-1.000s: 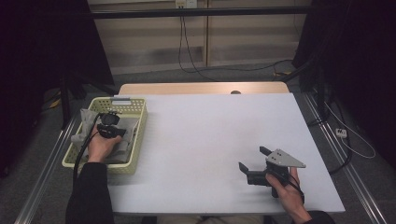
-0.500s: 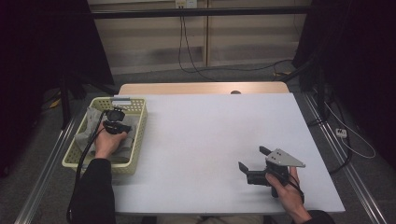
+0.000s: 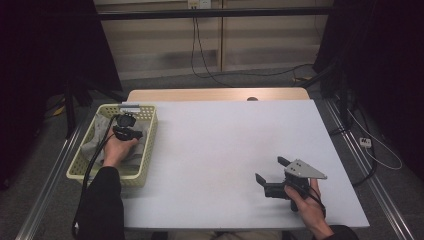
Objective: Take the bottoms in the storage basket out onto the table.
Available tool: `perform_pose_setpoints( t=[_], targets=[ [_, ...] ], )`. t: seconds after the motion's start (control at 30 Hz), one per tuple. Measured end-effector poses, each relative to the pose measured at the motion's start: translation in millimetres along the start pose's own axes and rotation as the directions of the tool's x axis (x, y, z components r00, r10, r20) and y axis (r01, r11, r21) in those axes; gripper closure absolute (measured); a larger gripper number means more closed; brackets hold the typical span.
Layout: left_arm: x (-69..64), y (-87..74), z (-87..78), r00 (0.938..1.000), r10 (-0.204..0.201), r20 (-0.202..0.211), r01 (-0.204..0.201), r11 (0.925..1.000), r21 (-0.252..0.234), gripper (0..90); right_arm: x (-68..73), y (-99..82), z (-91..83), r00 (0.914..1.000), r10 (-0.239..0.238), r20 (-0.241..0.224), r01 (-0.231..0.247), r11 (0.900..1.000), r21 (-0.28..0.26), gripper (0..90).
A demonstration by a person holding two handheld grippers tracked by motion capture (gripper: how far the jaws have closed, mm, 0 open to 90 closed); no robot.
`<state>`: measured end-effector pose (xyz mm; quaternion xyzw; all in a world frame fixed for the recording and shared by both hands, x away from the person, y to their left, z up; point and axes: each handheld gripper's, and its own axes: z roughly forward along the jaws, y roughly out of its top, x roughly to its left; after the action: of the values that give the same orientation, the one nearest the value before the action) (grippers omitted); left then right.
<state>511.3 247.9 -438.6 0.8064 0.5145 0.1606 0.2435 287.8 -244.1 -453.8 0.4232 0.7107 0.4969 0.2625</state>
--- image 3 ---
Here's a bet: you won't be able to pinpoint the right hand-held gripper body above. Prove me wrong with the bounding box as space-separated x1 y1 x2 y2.
263 158 328 213

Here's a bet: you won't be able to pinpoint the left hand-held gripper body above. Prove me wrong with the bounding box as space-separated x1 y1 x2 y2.
111 112 145 142

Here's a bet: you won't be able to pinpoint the yellow perforated plastic basket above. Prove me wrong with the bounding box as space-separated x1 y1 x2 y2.
65 103 159 188

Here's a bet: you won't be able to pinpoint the grey pants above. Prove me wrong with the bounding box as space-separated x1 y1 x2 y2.
80 112 150 168

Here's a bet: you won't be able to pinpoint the person's left hand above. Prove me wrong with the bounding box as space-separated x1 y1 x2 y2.
101 135 140 168

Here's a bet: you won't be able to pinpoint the person's right hand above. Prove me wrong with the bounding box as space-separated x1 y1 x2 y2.
283 178 327 232

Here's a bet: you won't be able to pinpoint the black metal stand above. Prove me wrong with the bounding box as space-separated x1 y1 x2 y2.
299 59 356 132
62 70 128 140

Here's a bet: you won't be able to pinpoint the light wooden table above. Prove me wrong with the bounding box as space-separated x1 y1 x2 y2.
126 87 311 103

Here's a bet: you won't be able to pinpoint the black curtain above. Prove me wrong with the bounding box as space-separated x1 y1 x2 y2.
0 0 124 192
312 0 424 183

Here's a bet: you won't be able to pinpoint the beige wooden shelf unit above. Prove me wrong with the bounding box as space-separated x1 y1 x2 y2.
93 0 335 81

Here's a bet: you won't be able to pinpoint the black horizontal bar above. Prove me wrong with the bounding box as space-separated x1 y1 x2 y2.
96 6 335 21

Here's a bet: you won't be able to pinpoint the right hand-held gripper cable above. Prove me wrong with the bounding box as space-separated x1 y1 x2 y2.
306 185 328 219

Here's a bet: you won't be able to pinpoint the hand-held gripper cable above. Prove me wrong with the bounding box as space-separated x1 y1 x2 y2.
71 113 122 239
306 185 328 219

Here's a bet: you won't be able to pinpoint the left hand-held gripper cable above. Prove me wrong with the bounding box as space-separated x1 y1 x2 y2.
71 113 122 239

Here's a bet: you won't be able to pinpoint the black floor cable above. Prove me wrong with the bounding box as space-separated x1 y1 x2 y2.
327 98 379 188

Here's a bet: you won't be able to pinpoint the metal floor rail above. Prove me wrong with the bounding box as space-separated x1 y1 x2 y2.
323 98 417 240
14 123 84 240

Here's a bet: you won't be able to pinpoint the white floor cable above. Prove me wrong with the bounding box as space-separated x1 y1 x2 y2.
345 107 404 171

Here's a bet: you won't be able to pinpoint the black hanging cable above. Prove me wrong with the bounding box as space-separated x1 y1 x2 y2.
189 8 235 89
193 16 315 80

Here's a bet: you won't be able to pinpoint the white wall outlet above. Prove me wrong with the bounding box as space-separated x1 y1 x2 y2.
187 0 212 10

